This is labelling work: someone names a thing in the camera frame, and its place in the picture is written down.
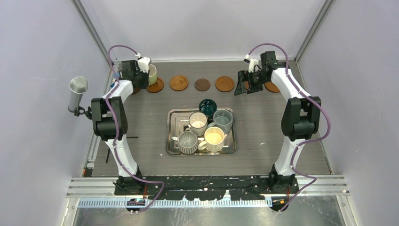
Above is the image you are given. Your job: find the cream mug green handle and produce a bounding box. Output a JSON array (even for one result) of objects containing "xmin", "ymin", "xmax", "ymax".
[{"xmin": 148, "ymin": 64, "xmax": 158, "ymax": 85}]

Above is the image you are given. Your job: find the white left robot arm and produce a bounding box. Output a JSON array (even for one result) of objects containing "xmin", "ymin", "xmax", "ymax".
[{"xmin": 91, "ymin": 57, "xmax": 151, "ymax": 195}]

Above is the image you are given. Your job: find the dark green mug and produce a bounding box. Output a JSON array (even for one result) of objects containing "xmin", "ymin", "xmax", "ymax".
[{"xmin": 199, "ymin": 99, "xmax": 217, "ymax": 122}]

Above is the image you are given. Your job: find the grey ribbed mug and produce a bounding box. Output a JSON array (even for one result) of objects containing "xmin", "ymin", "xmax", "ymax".
[{"xmin": 171, "ymin": 131, "xmax": 199, "ymax": 154}]

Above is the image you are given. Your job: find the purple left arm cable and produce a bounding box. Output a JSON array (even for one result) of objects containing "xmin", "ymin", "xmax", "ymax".
[{"xmin": 104, "ymin": 45, "xmax": 166, "ymax": 214}]

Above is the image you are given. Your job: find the silver metal tray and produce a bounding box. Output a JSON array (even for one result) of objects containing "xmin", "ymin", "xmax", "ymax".
[{"xmin": 166, "ymin": 108, "xmax": 238, "ymax": 156}]

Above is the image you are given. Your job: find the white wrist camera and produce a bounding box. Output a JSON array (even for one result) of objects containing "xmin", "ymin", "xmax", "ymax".
[
  {"xmin": 137, "ymin": 57, "xmax": 151, "ymax": 73},
  {"xmin": 244, "ymin": 54, "xmax": 259, "ymax": 73}
]

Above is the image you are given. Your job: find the white mug brown base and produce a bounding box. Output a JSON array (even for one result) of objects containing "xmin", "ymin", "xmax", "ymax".
[{"xmin": 184, "ymin": 112, "xmax": 208, "ymax": 137}]

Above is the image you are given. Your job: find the dark walnut wooden coaster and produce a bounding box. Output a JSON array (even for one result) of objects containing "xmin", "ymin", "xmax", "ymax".
[{"xmin": 194, "ymin": 78, "xmax": 211, "ymax": 92}]

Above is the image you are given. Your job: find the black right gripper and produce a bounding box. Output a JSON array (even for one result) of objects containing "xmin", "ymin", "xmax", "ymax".
[{"xmin": 235, "ymin": 70, "xmax": 269, "ymax": 96}]

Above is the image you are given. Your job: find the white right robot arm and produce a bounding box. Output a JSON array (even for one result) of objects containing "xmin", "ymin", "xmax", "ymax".
[{"xmin": 234, "ymin": 51, "xmax": 321, "ymax": 193}]

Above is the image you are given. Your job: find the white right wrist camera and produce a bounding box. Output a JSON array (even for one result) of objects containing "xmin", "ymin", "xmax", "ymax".
[{"xmin": 244, "ymin": 54, "xmax": 259, "ymax": 73}]

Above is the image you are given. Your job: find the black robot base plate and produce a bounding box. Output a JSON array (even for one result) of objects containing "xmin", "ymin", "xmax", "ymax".
[{"xmin": 113, "ymin": 175, "xmax": 299, "ymax": 201}]

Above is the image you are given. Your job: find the large cream mug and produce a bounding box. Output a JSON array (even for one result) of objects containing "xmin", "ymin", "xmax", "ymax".
[{"xmin": 198, "ymin": 127, "xmax": 225, "ymax": 153}]

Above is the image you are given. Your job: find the aluminium front rail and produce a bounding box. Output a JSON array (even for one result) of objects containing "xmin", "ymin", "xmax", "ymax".
[{"xmin": 66, "ymin": 175, "xmax": 350, "ymax": 208}]

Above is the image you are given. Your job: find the silver microphone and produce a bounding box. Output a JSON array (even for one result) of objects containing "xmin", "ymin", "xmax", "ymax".
[{"xmin": 68, "ymin": 76, "xmax": 88, "ymax": 112}]

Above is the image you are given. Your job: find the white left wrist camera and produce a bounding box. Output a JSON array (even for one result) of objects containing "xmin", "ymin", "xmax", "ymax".
[{"xmin": 137, "ymin": 57, "xmax": 151, "ymax": 73}]

